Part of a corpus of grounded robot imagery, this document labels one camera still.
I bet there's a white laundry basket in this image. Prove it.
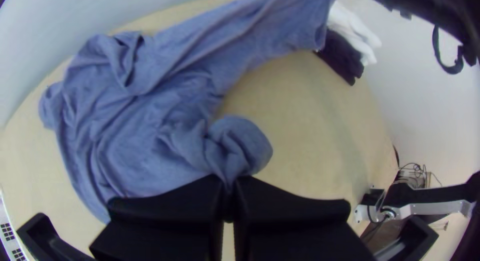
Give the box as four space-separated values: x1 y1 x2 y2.
0 191 28 261

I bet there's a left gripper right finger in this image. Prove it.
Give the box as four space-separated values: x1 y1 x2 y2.
232 174 377 261

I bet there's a blue t-shirt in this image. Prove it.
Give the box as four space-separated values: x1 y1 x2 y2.
38 0 337 225

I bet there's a black cable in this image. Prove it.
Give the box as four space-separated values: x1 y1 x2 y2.
431 25 466 76

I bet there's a pile of folded clothes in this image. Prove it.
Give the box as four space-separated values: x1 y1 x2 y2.
314 0 383 87

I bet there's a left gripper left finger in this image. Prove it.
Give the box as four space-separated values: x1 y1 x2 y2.
89 173 227 261

